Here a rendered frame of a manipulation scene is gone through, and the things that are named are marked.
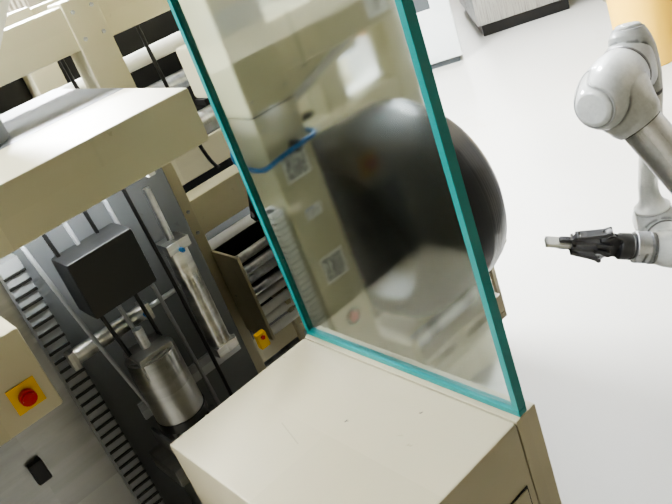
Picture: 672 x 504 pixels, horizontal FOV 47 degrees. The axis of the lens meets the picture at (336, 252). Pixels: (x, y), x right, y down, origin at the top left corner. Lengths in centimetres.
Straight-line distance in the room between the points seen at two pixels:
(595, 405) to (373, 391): 186
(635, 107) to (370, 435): 99
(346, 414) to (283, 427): 12
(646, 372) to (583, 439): 42
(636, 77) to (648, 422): 153
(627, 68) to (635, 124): 13
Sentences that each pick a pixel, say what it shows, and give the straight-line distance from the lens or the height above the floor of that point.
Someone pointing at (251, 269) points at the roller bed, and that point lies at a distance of 229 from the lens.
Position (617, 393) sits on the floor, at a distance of 321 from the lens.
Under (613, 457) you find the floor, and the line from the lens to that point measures 297.
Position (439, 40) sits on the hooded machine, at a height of 26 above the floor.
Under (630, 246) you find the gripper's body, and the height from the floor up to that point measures 94.
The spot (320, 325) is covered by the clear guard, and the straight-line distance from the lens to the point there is 157.
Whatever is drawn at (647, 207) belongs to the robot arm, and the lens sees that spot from 238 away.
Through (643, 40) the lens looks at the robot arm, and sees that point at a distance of 202.
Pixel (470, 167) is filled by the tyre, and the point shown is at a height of 132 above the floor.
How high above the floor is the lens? 211
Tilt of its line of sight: 26 degrees down
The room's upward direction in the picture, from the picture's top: 21 degrees counter-clockwise
